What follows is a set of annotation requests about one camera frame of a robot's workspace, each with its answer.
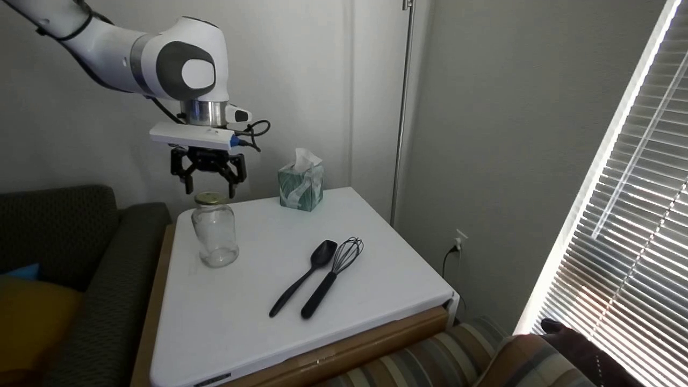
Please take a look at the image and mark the white window blinds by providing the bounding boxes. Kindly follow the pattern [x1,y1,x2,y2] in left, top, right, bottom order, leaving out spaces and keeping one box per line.
[516,0,688,387]

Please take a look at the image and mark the clear glass jar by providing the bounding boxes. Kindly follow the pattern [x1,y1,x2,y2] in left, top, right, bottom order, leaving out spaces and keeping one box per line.
[191,205,239,268]

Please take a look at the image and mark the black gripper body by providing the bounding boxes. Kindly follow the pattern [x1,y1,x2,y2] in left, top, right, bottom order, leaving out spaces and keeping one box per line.
[170,148,244,180]

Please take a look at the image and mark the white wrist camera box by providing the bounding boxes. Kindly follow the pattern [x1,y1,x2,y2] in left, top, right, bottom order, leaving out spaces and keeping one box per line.
[148,105,251,150]

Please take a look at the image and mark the white wall power plug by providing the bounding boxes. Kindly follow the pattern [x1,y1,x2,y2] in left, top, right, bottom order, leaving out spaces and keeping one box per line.
[440,228,469,277]

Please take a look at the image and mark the yellow metal jar lid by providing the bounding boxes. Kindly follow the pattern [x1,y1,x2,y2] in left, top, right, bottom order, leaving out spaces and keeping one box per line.
[194,194,227,206]

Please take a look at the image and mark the thin vertical wall pole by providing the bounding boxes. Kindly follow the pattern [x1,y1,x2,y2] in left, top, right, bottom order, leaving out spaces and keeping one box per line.
[388,0,414,225]

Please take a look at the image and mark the blue cushion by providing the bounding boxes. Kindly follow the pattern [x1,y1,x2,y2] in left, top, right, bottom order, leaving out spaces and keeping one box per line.
[1,263,38,279]

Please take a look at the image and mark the dark grey sofa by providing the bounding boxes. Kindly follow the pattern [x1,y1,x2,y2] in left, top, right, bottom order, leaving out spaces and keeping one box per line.
[0,184,170,387]

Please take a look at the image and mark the black wire whisk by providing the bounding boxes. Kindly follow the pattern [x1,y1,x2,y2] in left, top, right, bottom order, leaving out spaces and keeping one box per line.
[301,236,362,321]

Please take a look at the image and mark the black plastic spoon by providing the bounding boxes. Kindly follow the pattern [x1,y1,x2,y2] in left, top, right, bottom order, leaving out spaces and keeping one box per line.
[268,241,338,317]

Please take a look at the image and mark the teal tissue box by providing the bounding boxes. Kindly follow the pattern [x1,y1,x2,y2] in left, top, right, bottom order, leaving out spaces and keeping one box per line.
[277,148,325,211]

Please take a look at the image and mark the yellow cushion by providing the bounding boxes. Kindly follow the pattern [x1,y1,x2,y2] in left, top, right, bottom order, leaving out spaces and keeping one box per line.
[0,275,84,380]

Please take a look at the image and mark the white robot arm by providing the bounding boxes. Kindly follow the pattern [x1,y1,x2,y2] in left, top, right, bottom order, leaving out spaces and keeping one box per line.
[3,0,251,196]

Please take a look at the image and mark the striped armchair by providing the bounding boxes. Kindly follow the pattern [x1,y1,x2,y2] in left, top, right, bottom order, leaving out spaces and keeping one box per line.
[315,318,643,387]

